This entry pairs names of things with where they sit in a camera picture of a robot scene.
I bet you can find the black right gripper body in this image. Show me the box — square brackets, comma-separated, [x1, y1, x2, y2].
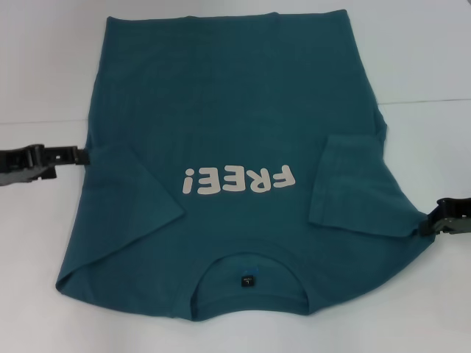
[436, 196, 471, 235]

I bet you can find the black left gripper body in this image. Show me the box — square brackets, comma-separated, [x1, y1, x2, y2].
[0, 143, 58, 188]

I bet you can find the teal blue FREE! t-shirt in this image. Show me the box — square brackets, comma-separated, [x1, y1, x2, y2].
[54, 10, 438, 323]

